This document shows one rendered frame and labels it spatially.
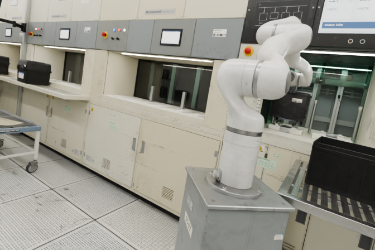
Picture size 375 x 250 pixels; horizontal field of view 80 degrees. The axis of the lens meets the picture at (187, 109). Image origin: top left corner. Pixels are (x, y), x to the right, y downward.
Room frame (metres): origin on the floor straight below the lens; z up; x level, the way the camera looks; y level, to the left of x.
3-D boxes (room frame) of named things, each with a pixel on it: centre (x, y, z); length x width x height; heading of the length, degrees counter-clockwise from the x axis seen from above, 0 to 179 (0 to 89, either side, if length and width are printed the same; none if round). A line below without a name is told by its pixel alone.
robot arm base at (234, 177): (0.74, -0.20, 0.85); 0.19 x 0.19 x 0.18
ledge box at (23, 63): (2.64, 1.86, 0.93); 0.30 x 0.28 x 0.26; 56
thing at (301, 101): (1.58, -0.71, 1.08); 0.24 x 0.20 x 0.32; 59
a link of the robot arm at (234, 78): (0.75, -0.17, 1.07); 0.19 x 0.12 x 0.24; 59
